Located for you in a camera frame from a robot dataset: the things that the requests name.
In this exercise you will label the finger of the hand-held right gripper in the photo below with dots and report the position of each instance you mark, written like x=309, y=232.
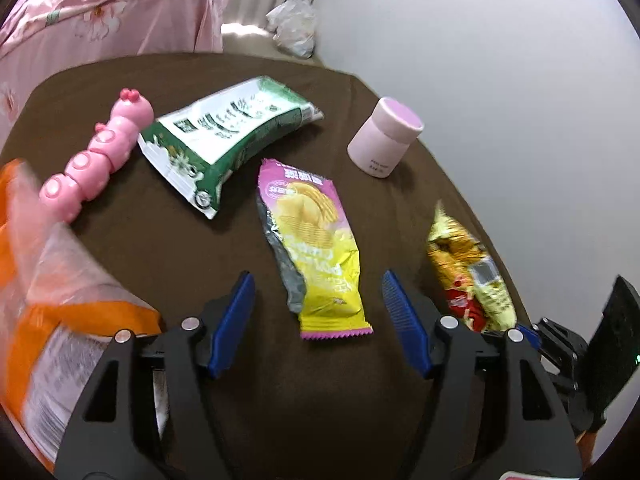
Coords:
x=531, y=337

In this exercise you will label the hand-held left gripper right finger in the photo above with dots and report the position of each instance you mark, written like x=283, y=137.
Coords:
x=407, y=325

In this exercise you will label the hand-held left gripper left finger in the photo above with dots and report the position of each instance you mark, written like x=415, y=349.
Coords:
x=230, y=325

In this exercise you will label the yellow and red snack wrapper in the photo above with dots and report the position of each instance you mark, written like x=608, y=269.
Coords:
x=465, y=255

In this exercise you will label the purple and yellow chips packet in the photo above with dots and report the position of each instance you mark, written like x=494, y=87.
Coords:
x=315, y=240

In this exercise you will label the orange and white plastic bag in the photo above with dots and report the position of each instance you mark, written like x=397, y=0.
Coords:
x=60, y=280

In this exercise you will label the person's right forearm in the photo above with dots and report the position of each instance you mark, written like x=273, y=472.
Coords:
x=587, y=447

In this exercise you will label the pink round jar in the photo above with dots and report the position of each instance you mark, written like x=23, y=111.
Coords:
x=380, y=135

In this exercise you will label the green and white snack packet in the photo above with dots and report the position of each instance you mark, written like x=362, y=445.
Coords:
x=225, y=120

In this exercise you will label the pink caterpillar toy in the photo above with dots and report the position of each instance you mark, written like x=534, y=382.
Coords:
x=100, y=145

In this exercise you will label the white crumpled plastic bag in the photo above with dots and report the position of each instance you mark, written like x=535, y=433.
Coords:
x=295, y=27

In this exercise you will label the pink floral blanket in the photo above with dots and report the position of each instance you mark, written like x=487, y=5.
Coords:
x=125, y=15

